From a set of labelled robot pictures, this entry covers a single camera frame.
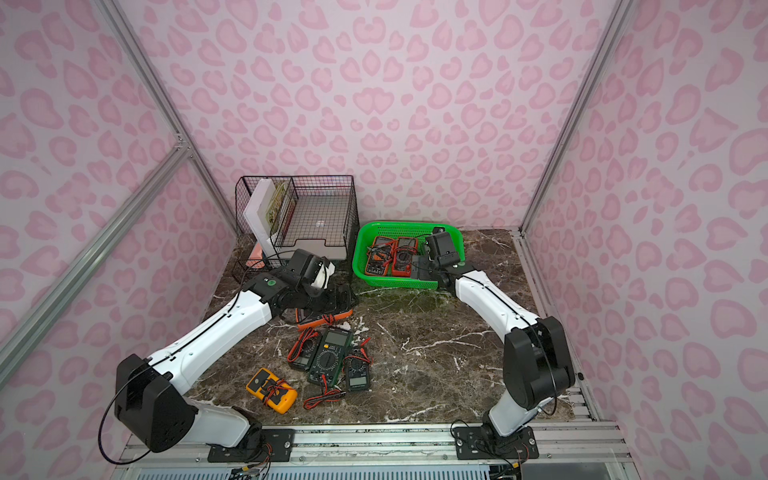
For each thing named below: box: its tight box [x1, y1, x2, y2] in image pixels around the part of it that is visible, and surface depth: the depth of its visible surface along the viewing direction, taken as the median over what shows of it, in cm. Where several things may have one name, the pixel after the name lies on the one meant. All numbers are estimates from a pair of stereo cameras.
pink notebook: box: [246, 242, 265, 269], surface depth 106 cm
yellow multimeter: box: [246, 368, 298, 415], surface depth 80 cm
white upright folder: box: [243, 178, 277, 260], surface depth 95 cm
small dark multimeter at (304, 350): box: [288, 327, 322, 371], surface depth 88 cm
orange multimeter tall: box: [365, 236, 394, 277], surface depth 109 cm
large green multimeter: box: [307, 328, 354, 387], surface depth 86 cm
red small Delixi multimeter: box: [392, 236, 419, 277], surface depth 108 cm
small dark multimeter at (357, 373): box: [342, 356, 371, 391], surface depth 83 cm
